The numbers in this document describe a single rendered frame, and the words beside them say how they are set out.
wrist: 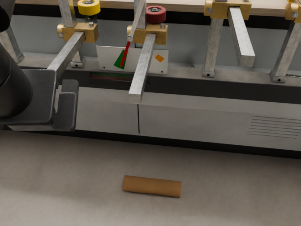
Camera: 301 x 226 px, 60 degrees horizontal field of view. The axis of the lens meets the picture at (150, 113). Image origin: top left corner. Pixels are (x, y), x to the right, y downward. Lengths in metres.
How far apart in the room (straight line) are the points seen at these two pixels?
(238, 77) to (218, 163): 0.72
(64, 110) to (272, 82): 0.84
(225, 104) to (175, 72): 0.26
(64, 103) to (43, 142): 1.47
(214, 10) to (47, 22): 0.74
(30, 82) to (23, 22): 1.03
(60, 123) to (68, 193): 1.21
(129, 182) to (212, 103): 0.61
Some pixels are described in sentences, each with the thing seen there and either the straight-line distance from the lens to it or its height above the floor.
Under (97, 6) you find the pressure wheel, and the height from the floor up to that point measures 0.90.
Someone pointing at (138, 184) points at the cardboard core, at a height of 0.07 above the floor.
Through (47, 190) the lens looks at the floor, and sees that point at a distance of 1.56.
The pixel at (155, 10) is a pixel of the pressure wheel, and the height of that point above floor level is 0.91.
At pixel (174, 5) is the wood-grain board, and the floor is 0.89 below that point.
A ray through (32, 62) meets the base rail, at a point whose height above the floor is 0.70.
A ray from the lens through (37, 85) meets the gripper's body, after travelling 0.32.
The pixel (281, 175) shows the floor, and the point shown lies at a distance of 1.69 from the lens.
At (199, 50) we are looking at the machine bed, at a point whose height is 0.68.
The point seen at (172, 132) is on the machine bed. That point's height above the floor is 0.16.
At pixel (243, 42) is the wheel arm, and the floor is 0.96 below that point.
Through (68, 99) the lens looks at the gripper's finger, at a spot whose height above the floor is 1.05.
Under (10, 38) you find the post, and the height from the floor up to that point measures 0.80.
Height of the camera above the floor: 1.25
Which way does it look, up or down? 42 degrees down
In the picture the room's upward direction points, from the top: straight up
